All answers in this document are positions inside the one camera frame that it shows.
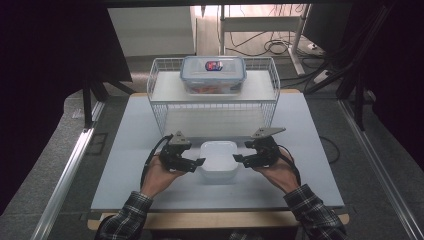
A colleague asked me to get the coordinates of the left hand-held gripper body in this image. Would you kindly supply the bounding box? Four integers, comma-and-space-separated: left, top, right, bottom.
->
159, 130, 193, 173

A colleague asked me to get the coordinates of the thin black floor cable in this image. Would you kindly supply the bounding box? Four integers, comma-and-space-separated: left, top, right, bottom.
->
319, 135, 341, 165

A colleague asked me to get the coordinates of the white panel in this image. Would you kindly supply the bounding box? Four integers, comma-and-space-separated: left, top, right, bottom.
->
107, 6, 196, 58

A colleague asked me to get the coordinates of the hand-held gripper black cable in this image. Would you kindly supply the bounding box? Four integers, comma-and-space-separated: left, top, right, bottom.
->
278, 144, 303, 186
139, 134, 174, 188

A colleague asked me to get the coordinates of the white power strip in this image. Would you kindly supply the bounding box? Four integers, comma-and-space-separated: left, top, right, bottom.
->
313, 69, 333, 85

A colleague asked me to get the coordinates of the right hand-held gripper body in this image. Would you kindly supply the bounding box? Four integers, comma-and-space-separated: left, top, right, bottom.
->
251, 127, 287, 169

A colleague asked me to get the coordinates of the person's left hand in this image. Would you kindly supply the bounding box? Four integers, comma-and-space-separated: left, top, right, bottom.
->
141, 155, 187, 199

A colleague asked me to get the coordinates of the clear food container blue lid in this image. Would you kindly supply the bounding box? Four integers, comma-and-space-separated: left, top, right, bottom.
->
179, 55, 248, 96

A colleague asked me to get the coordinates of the aluminium rail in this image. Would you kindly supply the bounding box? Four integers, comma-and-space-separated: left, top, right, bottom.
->
337, 99, 424, 240
30, 99, 106, 240

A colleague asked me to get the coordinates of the person's right hand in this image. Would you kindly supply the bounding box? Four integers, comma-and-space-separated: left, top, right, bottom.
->
254, 148, 301, 194

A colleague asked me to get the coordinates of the right hand-held gripper black cable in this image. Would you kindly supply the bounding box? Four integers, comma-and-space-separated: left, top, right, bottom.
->
278, 144, 303, 186

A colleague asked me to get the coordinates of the white metal desk frame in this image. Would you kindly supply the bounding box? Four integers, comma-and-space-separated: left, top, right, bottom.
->
218, 4, 313, 76

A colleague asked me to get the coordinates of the left hand-held gripper black cable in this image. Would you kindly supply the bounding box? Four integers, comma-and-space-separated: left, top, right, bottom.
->
139, 134, 174, 188

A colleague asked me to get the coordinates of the black curtain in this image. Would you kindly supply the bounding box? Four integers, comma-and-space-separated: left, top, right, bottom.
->
0, 3, 134, 216
346, 0, 424, 164

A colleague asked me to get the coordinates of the pale blue table mat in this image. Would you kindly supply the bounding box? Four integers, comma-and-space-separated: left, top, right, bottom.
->
90, 92, 345, 212

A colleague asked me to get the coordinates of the dark floor grate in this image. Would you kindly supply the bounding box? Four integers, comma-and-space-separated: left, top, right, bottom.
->
85, 132, 109, 156

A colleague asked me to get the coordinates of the black metal stand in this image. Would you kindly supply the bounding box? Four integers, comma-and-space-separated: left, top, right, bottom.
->
81, 78, 136, 129
334, 71, 368, 132

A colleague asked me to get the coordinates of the white wire shelf rack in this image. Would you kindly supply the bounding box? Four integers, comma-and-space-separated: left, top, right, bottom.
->
146, 56, 281, 141

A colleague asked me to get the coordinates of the white square bowl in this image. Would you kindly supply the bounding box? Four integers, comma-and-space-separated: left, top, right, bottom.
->
198, 140, 240, 183

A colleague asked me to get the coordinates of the tangle of black floor cables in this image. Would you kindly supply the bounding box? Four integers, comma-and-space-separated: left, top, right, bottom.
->
226, 30, 323, 58

